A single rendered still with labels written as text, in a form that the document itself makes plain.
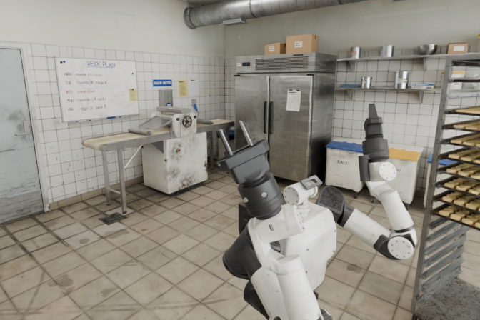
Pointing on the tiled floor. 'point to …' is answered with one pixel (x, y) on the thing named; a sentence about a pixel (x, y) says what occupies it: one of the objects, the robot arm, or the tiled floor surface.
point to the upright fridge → (245, 63)
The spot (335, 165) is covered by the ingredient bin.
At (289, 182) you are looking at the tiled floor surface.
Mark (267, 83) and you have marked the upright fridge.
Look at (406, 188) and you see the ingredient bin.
